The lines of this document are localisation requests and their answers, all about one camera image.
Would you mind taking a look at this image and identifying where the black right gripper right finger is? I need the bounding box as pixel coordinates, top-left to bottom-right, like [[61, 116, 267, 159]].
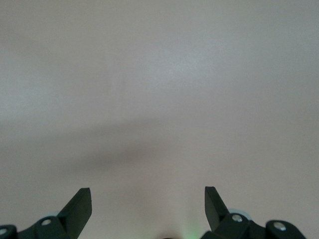
[[200, 186, 306, 239]]

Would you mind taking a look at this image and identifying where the brown table cover sheet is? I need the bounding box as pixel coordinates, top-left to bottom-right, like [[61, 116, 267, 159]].
[[0, 0, 319, 239]]

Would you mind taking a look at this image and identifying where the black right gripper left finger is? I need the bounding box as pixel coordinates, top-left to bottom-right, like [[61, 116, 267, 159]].
[[0, 188, 93, 239]]

